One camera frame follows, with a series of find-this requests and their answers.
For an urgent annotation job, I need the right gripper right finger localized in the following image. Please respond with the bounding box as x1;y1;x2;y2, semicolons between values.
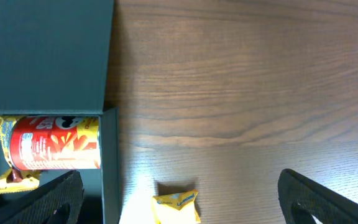
278;169;358;224

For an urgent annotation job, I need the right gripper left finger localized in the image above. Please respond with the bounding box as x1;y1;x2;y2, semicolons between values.
0;170;83;224

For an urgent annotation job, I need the plain yellow snack packet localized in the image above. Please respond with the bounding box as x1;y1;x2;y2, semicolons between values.
152;190;201;224

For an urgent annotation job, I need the dark green box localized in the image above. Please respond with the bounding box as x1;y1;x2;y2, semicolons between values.
0;0;122;223

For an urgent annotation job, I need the red chips can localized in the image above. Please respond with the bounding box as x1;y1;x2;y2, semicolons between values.
9;116;101;170

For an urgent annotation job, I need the yellow brown snack packet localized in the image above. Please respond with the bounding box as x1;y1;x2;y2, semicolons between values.
0;115;41;194

